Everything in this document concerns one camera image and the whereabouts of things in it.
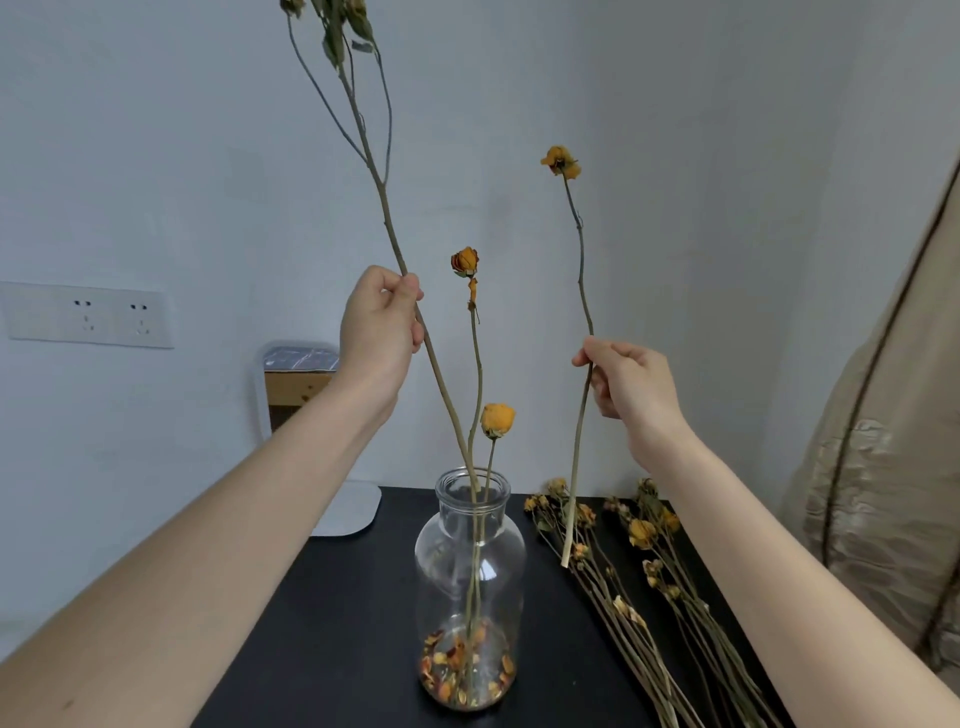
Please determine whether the person's left hand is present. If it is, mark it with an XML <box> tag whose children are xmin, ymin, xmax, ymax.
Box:
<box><xmin>329</xmin><ymin>264</ymin><xmax>427</xmax><ymax>430</ymax></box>

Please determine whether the person's right hand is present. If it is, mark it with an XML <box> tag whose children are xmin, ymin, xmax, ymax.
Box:
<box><xmin>572</xmin><ymin>335</ymin><xmax>695</xmax><ymax>475</ymax></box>

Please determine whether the round yellow dried flower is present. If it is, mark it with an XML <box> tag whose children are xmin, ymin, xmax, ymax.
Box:
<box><xmin>464</xmin><ymin>403</ymin><xmax>517</xmax><ymax>654</ymax></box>

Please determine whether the clear glass vase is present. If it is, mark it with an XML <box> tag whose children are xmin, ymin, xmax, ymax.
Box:
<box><xmin>413</xmin><ymin>467</ymin><xmax>528</xmax><ymax>712</ymax></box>

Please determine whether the person's right forearm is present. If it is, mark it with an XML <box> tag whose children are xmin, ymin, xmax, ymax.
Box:
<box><xmin>639</xmin><ymin>429</ymin><xmax>960</xmax><ymax>728</ymax></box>

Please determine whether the person's left forearm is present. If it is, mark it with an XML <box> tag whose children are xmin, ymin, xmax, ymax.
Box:
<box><xmin>0</xmin><ymin>380</ymin><xmax>378</xmax><ymax>728</ymax></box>

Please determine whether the pile of dried orange petals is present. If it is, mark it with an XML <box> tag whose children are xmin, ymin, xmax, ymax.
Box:
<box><xmin>418</xmin><ymin>626</ymin><xmax>519</xmax><ymax>712</ymax></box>

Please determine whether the white standing mirror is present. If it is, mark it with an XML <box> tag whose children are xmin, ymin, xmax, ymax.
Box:
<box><xmin>253</xmin><ymin>341</ymin><xmax>384</xmax><ymax>538</ymax></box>

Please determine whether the beige embroidered curtain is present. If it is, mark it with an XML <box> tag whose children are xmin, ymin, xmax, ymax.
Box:
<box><xmin>779</xmin><ymin>153</ymin><xmax>960</xmax><ymax>676</ymax></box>

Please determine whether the black table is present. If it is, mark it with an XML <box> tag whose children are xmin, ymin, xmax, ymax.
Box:
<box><xmin>191</xmin><ymin>485</ymin><xmax>796</xmax><ymax>728</ymax></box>

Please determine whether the white wall socket panel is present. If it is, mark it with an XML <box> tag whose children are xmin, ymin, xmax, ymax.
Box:
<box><xmin>0</xmin><ymin>281</ymin><xmax>175</xmax><ymax>350</ymax></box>

